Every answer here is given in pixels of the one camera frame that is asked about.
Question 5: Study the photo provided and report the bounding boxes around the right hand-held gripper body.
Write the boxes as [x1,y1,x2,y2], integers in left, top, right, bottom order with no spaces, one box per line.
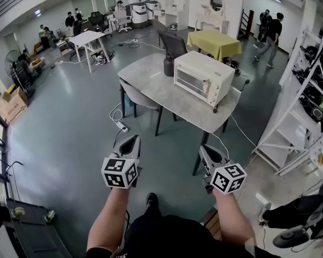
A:
[203,162,248,196]

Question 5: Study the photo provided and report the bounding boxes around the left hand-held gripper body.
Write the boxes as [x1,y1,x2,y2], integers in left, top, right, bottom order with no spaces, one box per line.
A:
[101,150,142,190]

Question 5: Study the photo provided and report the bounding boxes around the glass microwave door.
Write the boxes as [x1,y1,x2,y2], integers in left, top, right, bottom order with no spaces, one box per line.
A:
[174,60,214,102]

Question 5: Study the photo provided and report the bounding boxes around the white oven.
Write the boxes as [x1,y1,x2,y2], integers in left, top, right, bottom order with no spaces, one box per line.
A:
[173,50,235,108]

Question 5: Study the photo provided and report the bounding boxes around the person's right forearm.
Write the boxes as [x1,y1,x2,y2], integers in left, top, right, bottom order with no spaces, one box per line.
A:
[212,189,257,248]

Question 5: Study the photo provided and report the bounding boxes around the person's left forearm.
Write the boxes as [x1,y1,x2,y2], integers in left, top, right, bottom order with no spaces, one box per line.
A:
[86,187,141,253]

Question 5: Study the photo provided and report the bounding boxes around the white power strip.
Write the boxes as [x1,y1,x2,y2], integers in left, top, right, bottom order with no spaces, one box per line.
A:
[115,121,129,133]

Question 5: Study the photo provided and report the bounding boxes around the wooden slatted pallet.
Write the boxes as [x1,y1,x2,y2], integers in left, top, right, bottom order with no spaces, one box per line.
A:
[200,207,222,239]

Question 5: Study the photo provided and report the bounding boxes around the person's black left shoe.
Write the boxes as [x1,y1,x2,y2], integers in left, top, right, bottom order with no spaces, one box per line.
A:
[146,192,159,212]

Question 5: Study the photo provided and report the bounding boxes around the grey upholstered chair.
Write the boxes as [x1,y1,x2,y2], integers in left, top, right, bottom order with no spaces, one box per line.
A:
[119,78,162,118]

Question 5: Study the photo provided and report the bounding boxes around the white metal shelf rack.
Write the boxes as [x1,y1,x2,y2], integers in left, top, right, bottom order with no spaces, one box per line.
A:
[251,28,323,177]

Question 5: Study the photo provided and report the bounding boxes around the grey marble table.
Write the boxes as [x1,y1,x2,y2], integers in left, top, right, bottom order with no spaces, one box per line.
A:
[117,53,242,176]

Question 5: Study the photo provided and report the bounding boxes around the person's black clothing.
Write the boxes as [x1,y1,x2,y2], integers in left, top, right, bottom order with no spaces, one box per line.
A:
[85,210,283,258]

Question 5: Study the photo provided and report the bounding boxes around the dark round robot vacuum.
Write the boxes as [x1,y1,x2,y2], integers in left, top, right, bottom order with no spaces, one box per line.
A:
[272,224,312,249]

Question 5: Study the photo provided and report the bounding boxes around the black bottle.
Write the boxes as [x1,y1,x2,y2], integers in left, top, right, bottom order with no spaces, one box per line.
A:
[163,54,176,77]

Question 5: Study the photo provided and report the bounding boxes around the black wheeled cart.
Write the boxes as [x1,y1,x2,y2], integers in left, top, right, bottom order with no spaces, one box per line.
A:
[5,197,71,258]

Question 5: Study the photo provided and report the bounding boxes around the black mesh office chair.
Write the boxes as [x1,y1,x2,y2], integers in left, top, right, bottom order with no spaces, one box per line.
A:
[157,30,188,60]

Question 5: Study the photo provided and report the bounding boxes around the white trestle table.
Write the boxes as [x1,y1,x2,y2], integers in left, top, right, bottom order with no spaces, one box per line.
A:
[69,30,107,74]

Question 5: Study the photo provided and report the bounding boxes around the cardboard box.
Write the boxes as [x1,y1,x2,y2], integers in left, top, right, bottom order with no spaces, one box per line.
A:
[0,87,30,124]

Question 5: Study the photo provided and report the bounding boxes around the black devices group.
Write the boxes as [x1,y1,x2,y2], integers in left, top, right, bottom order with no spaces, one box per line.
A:
[292,44,323,124]

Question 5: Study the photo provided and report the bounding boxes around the table with yellow cloth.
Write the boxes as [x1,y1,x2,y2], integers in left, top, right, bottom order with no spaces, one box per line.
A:
[187,30,242,62]

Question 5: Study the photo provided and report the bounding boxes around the white office chair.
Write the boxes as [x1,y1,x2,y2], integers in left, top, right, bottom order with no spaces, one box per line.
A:
[114,9,133,33]

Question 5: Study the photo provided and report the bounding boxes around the white and black machine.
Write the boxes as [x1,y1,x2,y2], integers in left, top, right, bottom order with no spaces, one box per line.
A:
[125,1,149,28]
[145,0,160,21]

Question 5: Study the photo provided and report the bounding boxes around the black staircase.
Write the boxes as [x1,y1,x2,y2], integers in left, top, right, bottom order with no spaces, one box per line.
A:
[237,9,255,40]

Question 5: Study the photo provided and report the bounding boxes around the white vanity with mirror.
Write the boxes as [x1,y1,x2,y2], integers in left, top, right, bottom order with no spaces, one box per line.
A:
[195,0,230,33]

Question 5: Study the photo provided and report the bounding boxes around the white tall cabinet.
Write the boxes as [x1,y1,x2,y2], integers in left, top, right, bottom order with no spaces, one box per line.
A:
[150,0,189,31]

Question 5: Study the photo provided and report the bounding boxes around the black balcony railing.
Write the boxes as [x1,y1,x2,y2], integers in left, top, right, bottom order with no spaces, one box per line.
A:
[0,0,72,24]

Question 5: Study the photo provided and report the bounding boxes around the white power cable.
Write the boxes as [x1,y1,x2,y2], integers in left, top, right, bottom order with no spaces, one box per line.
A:
[210,114,258,156]

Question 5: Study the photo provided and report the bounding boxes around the black cable heap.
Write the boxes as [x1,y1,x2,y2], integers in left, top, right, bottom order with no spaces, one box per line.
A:
[222,56,242,73]

